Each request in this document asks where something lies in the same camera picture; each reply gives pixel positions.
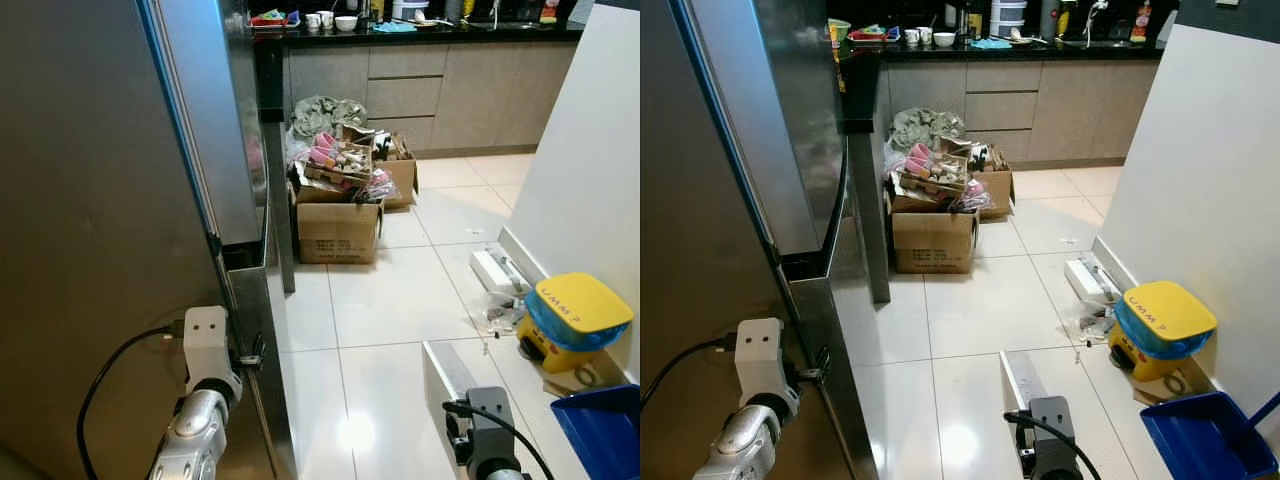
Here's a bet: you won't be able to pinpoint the silver fridge door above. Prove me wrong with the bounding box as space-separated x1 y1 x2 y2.
785 275 881 480
222 262 298 480

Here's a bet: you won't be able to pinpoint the silver two-door fridge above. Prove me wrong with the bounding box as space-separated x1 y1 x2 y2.
640 0 881 480
0 0 298 480

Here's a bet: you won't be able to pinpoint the clear plastic wrapper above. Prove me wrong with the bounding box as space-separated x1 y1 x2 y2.
480 295 531 336
1065 303 1116 343

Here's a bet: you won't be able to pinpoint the blue plastic dustpan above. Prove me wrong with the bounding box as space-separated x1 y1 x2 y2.
550 383 641 480
1140 390 1280 480

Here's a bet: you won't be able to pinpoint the large brown cardboard box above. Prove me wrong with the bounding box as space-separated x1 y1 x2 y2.
295 190 384 266
890 200 979 275

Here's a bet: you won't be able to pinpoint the white plastic floor appliance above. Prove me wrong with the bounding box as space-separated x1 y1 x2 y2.
470 245 531 301
1063 255 1123 306

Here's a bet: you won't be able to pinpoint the yellow blue plastic box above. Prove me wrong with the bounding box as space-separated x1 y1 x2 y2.
1107 280 1219 383
515 272 635 376

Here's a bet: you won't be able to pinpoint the small brown cardboard box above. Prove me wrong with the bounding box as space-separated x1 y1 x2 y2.
968 145 1016 221
372 135 419 211

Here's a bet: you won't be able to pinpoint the grey-green patterned bag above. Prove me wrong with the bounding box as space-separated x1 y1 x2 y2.
888 107 966 151
292 95 369 141

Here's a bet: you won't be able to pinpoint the grey kitchen drawer cabinets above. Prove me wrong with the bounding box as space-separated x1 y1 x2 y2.
283 22 586 159
878 38 1166 169

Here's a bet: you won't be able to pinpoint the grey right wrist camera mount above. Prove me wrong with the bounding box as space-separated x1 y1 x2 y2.
1030 396 1076 466
465 387 513 456

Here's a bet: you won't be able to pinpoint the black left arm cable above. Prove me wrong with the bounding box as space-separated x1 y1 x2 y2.
77 322 186 480
640 335 738 411

